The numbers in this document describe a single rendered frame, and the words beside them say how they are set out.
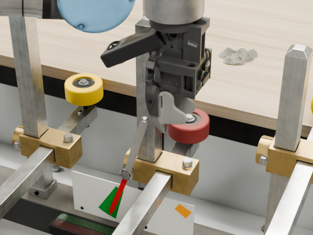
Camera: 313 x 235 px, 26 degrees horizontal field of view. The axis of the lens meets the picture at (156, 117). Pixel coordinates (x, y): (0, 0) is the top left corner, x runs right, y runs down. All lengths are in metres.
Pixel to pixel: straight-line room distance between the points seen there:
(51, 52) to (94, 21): 0.78
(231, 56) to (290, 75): 0.48
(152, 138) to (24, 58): 0.28
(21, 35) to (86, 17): 0.48
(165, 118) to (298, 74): 0.22
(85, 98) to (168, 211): 0.29
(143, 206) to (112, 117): 0.40
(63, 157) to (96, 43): 0.35
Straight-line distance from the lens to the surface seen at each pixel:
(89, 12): 0.78
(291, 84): 1.06
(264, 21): 1.71
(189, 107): 1.09
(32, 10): 0.79
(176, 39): 1.00
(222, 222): 1.50
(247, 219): 1.51
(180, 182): 1.24
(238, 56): 1.51
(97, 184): 1.34
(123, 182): 1.29
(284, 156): 1.13
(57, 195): 1.45
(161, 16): 0.96
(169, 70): 1.01
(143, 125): 1.12
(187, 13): 0.96
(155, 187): 1.21
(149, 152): 1.24
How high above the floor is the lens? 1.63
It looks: 34 degrees down
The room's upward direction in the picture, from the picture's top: straight up
